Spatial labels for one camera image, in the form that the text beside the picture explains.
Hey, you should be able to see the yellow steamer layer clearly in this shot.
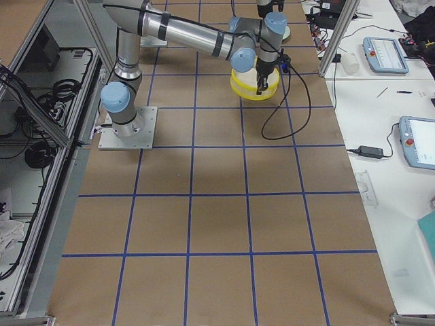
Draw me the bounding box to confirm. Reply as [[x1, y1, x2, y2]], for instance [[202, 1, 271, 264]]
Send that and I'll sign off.
[[230, 68, 280, 101]]

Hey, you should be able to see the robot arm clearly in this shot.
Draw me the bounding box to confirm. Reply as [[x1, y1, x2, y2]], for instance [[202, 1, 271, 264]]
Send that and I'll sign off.
[[256, 0, 285, 18], [101, 1, 288, 139]]

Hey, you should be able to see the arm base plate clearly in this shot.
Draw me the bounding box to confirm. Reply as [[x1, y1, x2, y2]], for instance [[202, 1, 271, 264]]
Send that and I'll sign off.
[[98, 107, 158, 150]]

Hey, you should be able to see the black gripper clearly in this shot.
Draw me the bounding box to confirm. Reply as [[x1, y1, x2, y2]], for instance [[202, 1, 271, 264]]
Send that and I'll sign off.
[[256, 59, 275, 96]]

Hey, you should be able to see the aluminium frame post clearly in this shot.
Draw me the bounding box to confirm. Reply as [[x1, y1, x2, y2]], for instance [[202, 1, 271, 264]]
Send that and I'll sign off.
[[319, 0, 359, 77]]

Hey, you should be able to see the light green plate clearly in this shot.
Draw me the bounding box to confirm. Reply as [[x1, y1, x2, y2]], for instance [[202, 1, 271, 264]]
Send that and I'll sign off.
[[282, 26, 291, 43]]

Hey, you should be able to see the blue teach pendant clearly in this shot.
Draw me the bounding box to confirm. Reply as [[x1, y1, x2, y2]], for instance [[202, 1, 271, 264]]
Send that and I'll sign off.
[[362, 37, 409, 74], [398, 116, 434, 170]]

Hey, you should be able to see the black power adapter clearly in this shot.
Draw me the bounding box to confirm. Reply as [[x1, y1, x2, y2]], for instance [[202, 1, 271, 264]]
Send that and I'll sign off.
[[356, 145, 384, 159]]

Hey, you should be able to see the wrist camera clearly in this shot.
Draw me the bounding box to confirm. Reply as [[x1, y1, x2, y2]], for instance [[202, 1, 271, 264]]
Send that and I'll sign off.
[[279, 54, 291, 74]]

